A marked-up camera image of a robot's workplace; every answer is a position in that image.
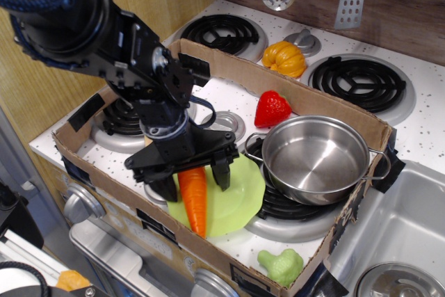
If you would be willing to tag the brown cardboard fence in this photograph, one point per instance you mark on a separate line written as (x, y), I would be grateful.
(238, 274)

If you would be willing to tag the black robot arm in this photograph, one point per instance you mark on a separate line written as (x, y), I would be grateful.
(97, 38)

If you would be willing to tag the silver oven door handle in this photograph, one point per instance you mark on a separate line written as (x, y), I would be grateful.
(115, 258)

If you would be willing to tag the silver toy sink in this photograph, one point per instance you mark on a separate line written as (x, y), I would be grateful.
(404, 224)

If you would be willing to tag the back left black burner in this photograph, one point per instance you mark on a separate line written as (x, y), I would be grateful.
(232, 34)

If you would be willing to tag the front left black burner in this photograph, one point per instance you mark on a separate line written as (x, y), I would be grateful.
(116, 128)

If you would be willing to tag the black burner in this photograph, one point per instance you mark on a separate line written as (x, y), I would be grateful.
(116, 128)
(281, 219)
(371, 83)
(232, 34)

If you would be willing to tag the green toy broccoli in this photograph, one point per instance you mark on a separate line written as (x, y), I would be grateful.
(283, 268)

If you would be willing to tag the light green plastic plate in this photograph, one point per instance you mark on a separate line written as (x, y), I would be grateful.
(230, 210)

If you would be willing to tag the orange toy carrot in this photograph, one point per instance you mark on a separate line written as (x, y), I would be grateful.
(193, 189)

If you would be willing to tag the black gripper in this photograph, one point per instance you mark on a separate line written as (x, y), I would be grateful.
(159, 161)

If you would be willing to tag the silver oven dial right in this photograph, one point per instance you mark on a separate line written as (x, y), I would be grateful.
(208, 284)

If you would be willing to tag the back right black burner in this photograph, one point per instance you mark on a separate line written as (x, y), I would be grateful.
(371, 83)

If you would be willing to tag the hanging metal slotted spatula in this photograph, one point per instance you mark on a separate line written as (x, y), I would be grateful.
(349, 14)

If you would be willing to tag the silver centre stove knob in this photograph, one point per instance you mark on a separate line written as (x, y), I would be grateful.
(227, 121)

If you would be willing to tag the front right black burner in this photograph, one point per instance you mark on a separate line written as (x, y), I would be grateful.
(281, 219)

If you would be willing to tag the yellow toy pumpkin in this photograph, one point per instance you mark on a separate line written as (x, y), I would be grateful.
(285, 58)

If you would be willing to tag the silver sink drain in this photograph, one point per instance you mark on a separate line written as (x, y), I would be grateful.
(397, 279)

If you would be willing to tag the silver oven dial left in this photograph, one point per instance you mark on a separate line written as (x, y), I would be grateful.
(81, 205)

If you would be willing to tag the stainless steel pot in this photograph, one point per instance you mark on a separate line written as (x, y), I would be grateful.
(319, 160)

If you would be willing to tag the orange object bottom left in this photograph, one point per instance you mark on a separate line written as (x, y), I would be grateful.
(71, 280)

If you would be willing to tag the silver stove knob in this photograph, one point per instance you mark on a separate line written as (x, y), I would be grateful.
(227, 121)
(154, 197)
(308, 44)

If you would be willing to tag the red toy strawberry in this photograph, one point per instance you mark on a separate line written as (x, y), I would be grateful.
(272, 109)

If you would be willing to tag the silver oven dial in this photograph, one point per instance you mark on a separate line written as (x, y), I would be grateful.
(81, 205)
(208, 284)

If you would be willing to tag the silver front stove knob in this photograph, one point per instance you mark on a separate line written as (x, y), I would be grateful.
(154, 197)

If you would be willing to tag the silver back stove knob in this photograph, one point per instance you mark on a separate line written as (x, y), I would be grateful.
(308, 44)

